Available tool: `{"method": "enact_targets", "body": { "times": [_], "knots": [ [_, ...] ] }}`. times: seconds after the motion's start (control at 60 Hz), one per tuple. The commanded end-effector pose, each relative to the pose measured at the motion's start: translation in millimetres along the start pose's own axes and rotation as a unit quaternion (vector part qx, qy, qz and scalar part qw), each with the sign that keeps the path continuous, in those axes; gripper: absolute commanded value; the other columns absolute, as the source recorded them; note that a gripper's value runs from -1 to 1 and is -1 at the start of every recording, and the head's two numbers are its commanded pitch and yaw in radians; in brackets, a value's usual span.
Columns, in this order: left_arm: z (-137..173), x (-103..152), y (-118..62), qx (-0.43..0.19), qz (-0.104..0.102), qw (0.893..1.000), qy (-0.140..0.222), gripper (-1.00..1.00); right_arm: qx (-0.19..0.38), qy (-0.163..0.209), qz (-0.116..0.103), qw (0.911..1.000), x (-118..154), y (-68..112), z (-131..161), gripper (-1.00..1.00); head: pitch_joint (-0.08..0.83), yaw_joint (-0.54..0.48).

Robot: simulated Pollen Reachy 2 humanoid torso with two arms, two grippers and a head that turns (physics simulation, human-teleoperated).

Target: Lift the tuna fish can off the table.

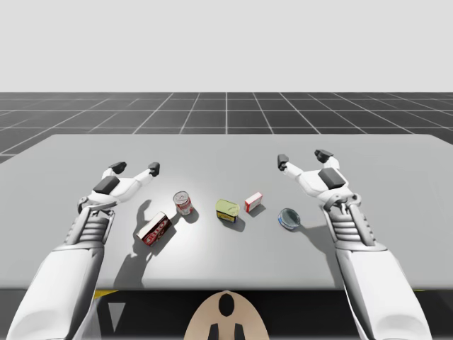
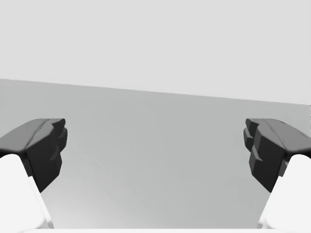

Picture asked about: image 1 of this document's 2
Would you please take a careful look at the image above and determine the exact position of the red and white can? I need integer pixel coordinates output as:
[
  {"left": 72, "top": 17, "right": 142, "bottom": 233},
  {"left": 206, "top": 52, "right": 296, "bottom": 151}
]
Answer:
[{"left": 173, "top": 191, "right": 194, "bottom": 216}]

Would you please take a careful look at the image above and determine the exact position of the red and white carton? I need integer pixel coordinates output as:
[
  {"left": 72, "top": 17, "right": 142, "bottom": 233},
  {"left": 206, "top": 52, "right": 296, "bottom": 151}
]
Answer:
[{"left": 244, "top": 191, "right": 264, "bottom": 213}]

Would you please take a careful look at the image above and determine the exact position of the tan robot part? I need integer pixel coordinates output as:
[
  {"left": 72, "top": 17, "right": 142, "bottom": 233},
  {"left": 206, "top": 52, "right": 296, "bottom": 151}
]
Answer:
[{"left": 183, "top": 290, "right": 270, "bottom": 340}]

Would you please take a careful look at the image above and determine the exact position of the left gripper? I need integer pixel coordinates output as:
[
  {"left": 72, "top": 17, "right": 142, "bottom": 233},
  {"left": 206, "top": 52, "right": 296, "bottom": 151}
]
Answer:
[{"left": 87, "top": 161, "right": 161, "bottom": 204}]

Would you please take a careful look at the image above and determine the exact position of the green and blue rectangular can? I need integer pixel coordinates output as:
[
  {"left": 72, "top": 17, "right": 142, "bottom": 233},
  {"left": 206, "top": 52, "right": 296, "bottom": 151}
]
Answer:
[{"left": 215, "top": 198, "right": 240, "bottom": 225}]

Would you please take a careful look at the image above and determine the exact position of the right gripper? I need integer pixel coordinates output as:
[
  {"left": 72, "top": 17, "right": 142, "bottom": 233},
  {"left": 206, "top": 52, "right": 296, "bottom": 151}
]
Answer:
[{"left": 277, "top": 149, "right": 354, "bottom": 203}]

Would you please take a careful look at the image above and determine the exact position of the blue flat can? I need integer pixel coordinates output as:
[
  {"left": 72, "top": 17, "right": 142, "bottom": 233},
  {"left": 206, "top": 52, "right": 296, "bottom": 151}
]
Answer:
[{"left": 277, "top": 207, "right": 302, "bottom": 232}]

